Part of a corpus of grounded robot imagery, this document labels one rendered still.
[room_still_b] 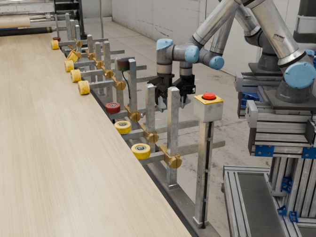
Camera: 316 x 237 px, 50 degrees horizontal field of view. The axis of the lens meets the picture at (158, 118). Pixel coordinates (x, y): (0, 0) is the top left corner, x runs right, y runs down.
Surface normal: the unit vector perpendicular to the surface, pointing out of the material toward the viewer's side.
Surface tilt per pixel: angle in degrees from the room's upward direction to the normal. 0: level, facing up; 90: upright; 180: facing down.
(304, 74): 96
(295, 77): 96
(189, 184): 0
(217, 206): 0
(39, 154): 0
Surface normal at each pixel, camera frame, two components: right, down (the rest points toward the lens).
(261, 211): 0.00, -0.91
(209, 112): 0.40, 0.39
